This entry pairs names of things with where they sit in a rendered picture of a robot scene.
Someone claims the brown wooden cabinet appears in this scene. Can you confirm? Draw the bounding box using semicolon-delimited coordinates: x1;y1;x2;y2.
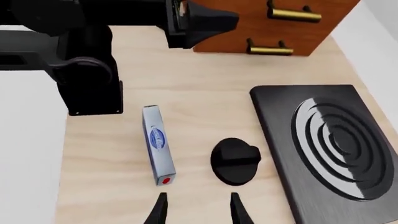
186;0;363;57

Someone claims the brass drawer handle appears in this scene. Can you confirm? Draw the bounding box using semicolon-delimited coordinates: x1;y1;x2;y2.
266;0;323;24
246;37;295;57

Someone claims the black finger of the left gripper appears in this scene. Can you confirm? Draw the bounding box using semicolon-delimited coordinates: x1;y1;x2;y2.
187;30;220;50
185;0;241;35

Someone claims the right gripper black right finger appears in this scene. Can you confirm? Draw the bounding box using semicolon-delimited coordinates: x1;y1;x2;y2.
229;192;261;224

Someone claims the silver cream cheese box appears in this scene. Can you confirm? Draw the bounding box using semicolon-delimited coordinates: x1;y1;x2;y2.
142;105;177;187

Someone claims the flat black stove plate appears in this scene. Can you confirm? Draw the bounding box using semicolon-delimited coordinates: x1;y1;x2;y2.
249;84;398;224

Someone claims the round black stove knob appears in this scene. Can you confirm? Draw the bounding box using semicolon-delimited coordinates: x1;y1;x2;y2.
210;137;262;187

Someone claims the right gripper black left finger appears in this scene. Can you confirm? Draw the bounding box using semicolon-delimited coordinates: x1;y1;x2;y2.
142;192;170;224

